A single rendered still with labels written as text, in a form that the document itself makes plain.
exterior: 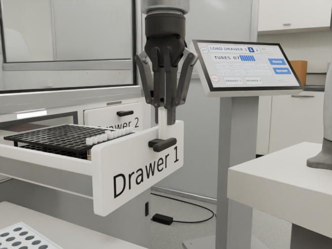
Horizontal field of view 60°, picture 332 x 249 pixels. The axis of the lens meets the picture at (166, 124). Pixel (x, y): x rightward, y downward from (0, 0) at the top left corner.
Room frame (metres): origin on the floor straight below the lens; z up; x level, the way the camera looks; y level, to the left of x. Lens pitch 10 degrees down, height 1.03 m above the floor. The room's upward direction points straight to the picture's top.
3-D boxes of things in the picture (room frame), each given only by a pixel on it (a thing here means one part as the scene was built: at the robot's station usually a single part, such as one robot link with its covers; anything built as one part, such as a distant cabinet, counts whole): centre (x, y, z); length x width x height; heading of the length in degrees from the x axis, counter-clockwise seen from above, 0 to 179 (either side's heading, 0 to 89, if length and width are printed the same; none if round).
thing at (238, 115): (1.44, -0.40, 0.51); 0.50 x 0.45 x 1.02; 20
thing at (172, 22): (0.55, 0.00, 1.09); 0.08 x 0.07 x 0.09; 62
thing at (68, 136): (0.63, 0.21, 0.87); 0.22 x 0.18 x 0.06; 62
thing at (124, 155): (0.54, 0.03, 0.87); 0.29 x 0.02 x 0.11; 152
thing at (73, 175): (0.64, 0.22, 0.86); 0.40 x 0.26 x 0.06; 62
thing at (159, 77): (0.56, 0.01, 1.03); 0.04 x 0.01 x 0.11; 152
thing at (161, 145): (0.52, 0.01, 0.91); 0.07 x 0.04 x 0.01; 152
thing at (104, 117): (0.96, 0.17, 0.87); 0.29 x 0.02 x 0.11; 152
